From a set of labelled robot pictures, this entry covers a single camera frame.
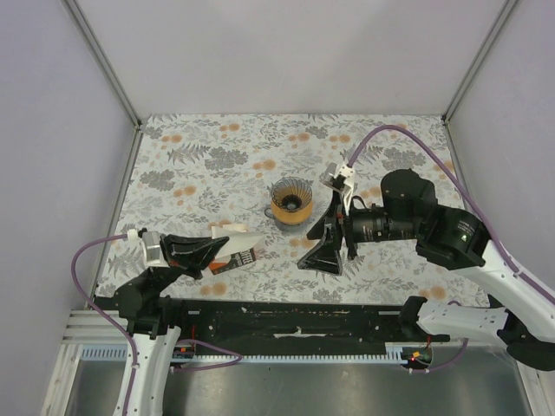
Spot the clear glass coffee server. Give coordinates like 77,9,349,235
264,205,309,233

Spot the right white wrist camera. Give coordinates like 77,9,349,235
320,162,355,211

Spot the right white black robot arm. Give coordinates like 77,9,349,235
297,167,554,371

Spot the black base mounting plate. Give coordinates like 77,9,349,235
93,296,452,348

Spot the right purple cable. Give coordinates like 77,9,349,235
346,124,555,374

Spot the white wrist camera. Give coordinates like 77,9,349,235
320,162,355,211
126,228,169,268

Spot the tan wooden dripper collar ring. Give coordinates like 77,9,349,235
269,194,315,226

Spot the clear ribbed glass dripper cone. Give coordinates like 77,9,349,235
270,177,313,224

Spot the white slotted cable duct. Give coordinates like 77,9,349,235
81,345,430,364

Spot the orange black coffee filter box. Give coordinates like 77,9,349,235
208,248,257,276

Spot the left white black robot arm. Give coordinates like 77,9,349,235
113,229,230,415

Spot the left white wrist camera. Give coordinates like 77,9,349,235
126,228,169,268

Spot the cream paper coffee filter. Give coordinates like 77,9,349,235
212,224,264,257

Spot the floral patterned table mat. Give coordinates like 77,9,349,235
115,114,487,306

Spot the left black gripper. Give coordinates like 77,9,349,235
141,231,229,293

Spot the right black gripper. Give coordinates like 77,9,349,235
298,188,420,276

